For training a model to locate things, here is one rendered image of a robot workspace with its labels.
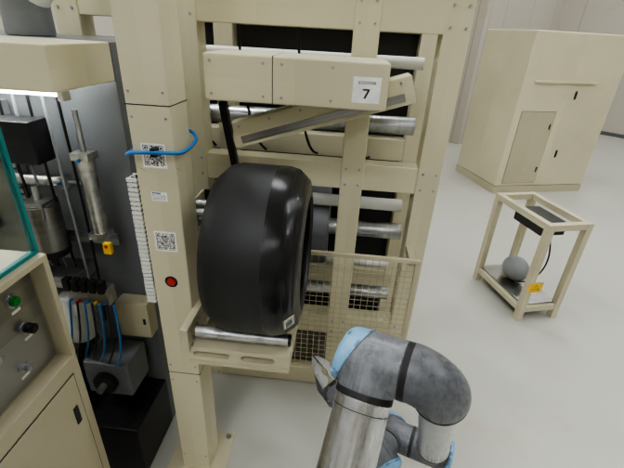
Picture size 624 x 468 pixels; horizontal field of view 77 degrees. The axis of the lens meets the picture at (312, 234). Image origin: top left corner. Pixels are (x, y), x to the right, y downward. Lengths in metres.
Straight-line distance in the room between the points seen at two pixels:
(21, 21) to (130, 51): 0.57
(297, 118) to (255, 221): 0.55
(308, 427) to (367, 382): 1.54
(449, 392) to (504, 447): 1.72
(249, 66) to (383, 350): 0.99
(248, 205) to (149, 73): 0.44
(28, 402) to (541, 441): 2.32
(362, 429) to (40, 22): 1.57
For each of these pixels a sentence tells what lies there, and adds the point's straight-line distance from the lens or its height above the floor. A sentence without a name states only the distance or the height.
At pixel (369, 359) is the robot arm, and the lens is 0.79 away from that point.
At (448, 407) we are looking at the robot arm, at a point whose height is 1.26.
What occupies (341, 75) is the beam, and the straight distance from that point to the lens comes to 1.36.
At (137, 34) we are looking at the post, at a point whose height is 1.83.
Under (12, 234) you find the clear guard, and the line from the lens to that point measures 1.28.
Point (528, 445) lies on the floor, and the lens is 2.59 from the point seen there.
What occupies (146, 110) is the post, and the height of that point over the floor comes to 1.64.
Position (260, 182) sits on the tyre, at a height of 1.46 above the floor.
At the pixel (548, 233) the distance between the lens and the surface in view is 3.05.
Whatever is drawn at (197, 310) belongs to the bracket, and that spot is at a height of 0.95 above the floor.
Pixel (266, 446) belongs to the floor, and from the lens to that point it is 2.26.
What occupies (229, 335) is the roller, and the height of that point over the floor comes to 0.91.
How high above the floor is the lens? 1.86
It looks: 27 degrees down
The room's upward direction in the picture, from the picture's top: 3 degrees clockwise
